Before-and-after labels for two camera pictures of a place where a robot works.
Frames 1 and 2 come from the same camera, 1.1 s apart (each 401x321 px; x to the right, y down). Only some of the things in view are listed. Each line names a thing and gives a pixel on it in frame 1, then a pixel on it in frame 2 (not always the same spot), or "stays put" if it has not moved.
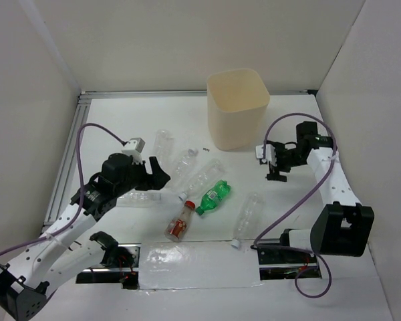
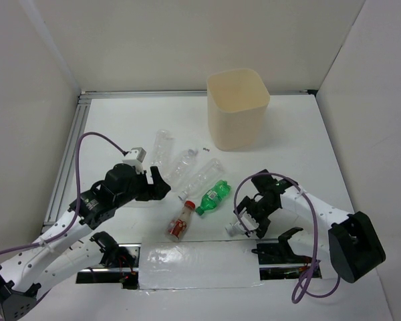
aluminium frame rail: x=81 y=102 stays put
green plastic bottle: x=212 y=198 stays put
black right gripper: x=274 y=173 -> x=264 y=224
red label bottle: x=178 y=225 stays put
